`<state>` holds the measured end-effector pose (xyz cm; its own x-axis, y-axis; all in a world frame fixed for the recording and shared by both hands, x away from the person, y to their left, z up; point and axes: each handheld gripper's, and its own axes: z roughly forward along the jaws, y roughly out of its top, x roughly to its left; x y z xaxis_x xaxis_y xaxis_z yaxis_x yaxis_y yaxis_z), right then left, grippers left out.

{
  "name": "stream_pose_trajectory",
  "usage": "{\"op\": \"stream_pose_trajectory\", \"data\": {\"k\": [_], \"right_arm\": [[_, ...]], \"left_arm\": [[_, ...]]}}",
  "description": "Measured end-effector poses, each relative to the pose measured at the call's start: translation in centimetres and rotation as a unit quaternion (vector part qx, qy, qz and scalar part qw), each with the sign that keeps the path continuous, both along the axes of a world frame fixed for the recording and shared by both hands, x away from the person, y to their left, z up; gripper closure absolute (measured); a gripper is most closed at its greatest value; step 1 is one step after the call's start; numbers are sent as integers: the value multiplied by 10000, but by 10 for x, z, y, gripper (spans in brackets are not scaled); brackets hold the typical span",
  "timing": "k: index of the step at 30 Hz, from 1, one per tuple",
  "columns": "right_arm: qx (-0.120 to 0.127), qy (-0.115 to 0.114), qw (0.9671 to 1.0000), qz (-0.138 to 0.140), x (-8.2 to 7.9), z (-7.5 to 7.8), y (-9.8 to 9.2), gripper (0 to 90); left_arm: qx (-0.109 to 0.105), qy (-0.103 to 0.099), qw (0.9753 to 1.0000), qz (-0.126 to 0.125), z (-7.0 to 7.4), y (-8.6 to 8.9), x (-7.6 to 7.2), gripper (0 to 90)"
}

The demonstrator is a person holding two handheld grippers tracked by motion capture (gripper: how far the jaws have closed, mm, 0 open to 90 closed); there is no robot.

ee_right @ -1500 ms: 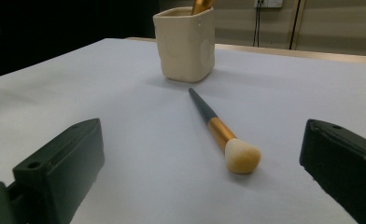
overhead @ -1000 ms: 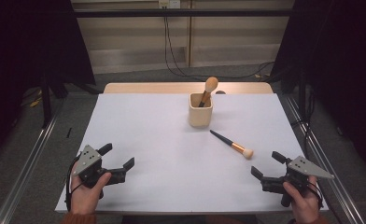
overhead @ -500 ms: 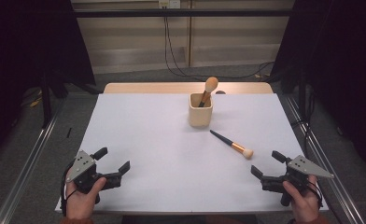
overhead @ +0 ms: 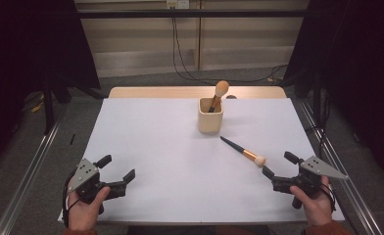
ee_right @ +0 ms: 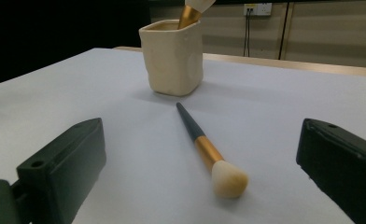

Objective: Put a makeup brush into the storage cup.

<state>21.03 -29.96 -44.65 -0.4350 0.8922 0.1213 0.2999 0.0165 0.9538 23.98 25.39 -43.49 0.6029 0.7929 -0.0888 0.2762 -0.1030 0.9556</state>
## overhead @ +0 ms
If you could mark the person's left hand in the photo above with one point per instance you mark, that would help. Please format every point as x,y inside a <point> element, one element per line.
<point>84,215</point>

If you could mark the person's right hand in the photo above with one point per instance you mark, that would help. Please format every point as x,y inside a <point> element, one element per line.
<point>317,209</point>

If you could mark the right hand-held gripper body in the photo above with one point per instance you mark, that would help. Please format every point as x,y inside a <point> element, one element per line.
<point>315,169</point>

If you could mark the small makeup brush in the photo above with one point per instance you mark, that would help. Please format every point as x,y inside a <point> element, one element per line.
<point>249,154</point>

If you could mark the black horizontal bar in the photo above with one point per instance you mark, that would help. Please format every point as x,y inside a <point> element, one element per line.
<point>131,13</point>

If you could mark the white wall socket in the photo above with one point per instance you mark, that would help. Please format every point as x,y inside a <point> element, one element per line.
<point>177,4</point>

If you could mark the white paper sheet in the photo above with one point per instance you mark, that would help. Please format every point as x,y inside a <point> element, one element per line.
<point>167,147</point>

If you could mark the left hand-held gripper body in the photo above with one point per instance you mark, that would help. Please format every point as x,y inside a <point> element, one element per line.
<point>85,178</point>

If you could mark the aluminium floor rail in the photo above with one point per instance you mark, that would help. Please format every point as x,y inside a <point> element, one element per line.
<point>30,176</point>
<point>330,156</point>

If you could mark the thin vertical pole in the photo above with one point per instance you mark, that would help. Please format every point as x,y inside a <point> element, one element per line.
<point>199,39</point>

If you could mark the black metal stand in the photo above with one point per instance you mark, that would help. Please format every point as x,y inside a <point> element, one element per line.
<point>316,98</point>
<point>48,107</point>

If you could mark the large makeup brush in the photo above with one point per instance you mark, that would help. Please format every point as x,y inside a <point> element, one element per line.
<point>221,88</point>

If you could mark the beige square cup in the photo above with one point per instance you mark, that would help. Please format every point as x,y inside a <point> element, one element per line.
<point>209,122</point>

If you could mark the black curtain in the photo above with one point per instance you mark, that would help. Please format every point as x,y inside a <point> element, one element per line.
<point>360,65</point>
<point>26,49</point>

